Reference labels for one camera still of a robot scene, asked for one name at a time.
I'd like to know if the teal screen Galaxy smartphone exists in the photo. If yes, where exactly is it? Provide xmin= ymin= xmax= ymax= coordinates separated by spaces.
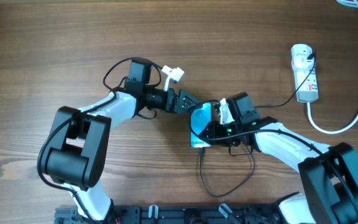
xmin=190 ymin=103 xmax=212 ymax=148

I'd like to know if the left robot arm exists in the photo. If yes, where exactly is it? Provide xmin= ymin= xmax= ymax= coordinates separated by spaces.
xmin=37 ymin=57 xmax=199 ymax=223

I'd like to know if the white power strip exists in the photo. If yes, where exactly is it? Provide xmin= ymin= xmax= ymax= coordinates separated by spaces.
xmin=291 ymin=44 xmax=319 ymax=103

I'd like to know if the black USB charging cable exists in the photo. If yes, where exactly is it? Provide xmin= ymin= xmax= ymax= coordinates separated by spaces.
xmin=198 ymin=49 xmax=317 ymax=198

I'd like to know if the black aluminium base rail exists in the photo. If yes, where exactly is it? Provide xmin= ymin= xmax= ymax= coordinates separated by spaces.
xmin=53 ymin=203 xmax=282 ymax=224

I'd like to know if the white USB charger plug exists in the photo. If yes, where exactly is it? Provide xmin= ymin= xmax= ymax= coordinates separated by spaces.
xmin=291 ymin=52 xmax=314 ymax=72

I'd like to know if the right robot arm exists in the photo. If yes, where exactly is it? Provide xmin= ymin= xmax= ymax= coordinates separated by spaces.
xmin=190 ymin=92 xmax=358 ymax=223

